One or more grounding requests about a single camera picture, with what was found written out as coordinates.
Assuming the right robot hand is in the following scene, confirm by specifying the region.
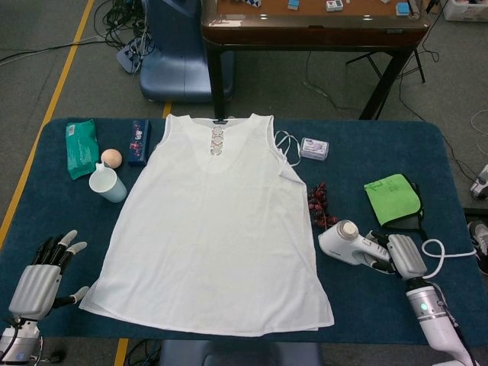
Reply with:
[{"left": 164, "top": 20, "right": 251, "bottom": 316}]
[{"left": 365, "top": 230, "right": 428, "bottom": 282}]

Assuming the green black folded cloth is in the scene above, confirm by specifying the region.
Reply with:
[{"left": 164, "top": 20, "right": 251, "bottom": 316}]
[{"left": 363, "top": 173, "right": 425, "bottom": 232}]

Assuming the peach coloured ball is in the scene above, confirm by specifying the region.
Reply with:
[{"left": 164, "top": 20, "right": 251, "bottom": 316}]
[{"left": 101, "top": 148, "right": 124, "bottom": 169}]

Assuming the green wet wipes pack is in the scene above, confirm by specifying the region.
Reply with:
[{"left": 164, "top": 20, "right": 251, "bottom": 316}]
[{"left": 65, "top": 118, "right": 99, "bottom": 181}]

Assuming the white sleeveless shirt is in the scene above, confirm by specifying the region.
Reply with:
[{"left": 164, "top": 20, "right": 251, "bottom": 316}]
[{"left": 79, "top": 113, "right": 336, "bottom": 339}]

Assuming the black white sneaker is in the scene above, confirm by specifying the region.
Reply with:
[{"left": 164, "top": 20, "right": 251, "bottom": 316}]
[{"left": 467, "top": 220, "right": 488, "bottom": 275}]

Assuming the grey white sneaker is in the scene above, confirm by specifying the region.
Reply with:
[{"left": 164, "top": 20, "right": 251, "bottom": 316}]
[{"left": 469, "top": 163, "right": 488, "bottom": 200}]

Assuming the dark blue robot chassis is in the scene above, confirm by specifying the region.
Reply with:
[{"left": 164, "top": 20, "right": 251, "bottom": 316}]
[{"left": 158, "top": 339, "right": 323, "bottom": 366}]

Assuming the white plastic basket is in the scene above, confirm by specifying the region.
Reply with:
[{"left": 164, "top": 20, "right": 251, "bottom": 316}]
[{"left": 440, "top": 0, "right": 488, "bottom": 22}]

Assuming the clear purple soap box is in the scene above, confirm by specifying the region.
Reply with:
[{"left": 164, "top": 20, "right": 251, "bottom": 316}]
[{"left": 299, "top": 136, "right": 330, "bottom": 162}]

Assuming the light blue plastic cup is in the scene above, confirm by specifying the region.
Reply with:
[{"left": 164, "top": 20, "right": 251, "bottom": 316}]
[{"left": 88, "top": 162, "right": 128, "bottom": 204}]

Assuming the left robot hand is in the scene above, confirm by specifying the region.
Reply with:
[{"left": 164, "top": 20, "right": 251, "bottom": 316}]
[{"left": 8, "top": 230, "right": 91, "bottom": 319}]

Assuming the grey blue power strip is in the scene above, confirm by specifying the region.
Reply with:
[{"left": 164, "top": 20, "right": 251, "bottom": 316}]
[{"left": 115, "top": 37, "right": 148, "bottom": 73}]

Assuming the brown mahjong table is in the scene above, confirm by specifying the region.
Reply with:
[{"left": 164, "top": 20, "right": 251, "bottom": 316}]
[{"left": 201, "top": 0, "right": 432, "bottom": 121}]

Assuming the dark blue toothpaste box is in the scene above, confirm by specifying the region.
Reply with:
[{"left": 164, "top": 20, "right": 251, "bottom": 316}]
[{"left": 127, "top": 120, "right": 153, "bottom": 168}]

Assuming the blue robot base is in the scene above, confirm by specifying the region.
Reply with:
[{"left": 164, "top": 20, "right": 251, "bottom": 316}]
[{"left": 139, "top": 0, "right": 236, "bottom": 104}]

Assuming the white looped cable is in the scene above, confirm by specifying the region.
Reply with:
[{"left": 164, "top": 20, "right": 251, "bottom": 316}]
[{"left": 421, "top": 238, "right": 480, "bottom": 281}]

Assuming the black floor cable bundle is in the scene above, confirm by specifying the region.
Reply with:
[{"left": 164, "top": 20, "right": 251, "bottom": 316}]
[{"left": 101, "top": 0, "right": 156, "bottom": 53}]

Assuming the red artificial grape bunch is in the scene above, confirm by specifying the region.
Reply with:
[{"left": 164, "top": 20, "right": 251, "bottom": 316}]
[{"left": 307, "top": 182, "right": 340, "bottom": 230}]

